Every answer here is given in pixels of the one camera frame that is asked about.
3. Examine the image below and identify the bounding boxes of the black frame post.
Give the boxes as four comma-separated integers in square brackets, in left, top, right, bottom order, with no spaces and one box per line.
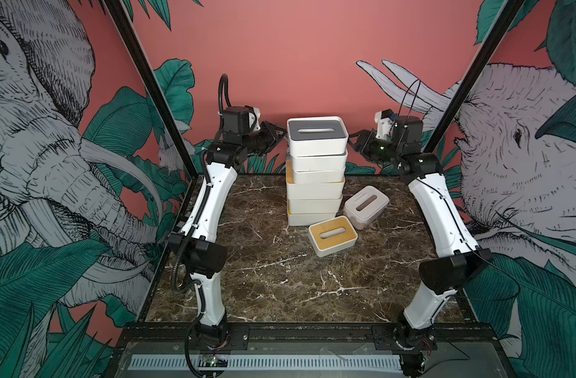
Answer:
[103,0,198,180]
[423,0,524,154]

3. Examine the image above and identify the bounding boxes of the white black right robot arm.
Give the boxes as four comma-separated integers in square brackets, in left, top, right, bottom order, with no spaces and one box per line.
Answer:
[349,110,493,351]

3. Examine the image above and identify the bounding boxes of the small white box bamboo lid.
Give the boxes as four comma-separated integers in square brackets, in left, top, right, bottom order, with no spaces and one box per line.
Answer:
[308,216,358,258]

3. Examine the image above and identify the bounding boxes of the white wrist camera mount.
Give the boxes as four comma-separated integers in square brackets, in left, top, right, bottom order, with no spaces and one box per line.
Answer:
[374,110,396,141]
[246,106,261,133]

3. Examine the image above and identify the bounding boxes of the white box grey lid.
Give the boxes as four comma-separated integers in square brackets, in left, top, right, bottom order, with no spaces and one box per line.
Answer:
[287,116,349,158]
[288,151,348,172]

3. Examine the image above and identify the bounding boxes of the white box grey lid back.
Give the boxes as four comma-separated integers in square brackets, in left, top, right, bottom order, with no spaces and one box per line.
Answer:
[288,151,348,172]

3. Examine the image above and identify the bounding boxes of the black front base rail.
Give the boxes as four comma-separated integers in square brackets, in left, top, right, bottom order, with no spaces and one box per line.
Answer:
[110,322,503,369]

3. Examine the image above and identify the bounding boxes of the large white box bamboo lid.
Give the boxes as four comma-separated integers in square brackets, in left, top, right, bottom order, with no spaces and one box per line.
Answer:
[287,197,342,214]

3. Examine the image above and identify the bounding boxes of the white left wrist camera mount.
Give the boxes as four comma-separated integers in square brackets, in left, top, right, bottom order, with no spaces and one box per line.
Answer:
[246,106,261,133]

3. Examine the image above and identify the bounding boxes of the white box grey lid front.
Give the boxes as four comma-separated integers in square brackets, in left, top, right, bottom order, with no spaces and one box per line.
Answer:
[287,116,349,158]

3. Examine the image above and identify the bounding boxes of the narrow white box bamboo lid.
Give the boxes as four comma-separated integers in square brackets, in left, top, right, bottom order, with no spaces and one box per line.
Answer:
[286,168,345,185]

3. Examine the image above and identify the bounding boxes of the white ribbed cable duct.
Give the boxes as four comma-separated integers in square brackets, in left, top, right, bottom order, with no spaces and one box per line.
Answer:
[128,354,402,373]

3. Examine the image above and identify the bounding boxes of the black right frame post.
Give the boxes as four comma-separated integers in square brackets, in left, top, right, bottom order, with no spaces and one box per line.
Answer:
[423,0,524,154]

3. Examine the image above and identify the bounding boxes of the pink white drip tissue box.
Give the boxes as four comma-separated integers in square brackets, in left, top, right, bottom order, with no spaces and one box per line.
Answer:
[343,186,390,230]

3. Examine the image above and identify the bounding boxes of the white box bamboo lid corner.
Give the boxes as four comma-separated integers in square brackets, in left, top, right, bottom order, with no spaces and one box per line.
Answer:
[286,170,345,200]

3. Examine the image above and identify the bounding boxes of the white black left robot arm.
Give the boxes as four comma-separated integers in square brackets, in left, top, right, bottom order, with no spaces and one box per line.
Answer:
[169,106,286,350]

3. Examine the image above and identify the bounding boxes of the white box yellow wood lid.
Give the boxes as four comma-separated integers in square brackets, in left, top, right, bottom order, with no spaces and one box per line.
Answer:
[287,210,336,227]

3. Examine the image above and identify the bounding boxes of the black left frame post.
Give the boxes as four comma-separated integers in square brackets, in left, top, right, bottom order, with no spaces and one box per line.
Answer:
[103,0,198,180]

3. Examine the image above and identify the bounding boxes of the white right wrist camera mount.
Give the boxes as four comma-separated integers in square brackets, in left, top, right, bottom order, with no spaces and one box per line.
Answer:
[374,110,396,141]

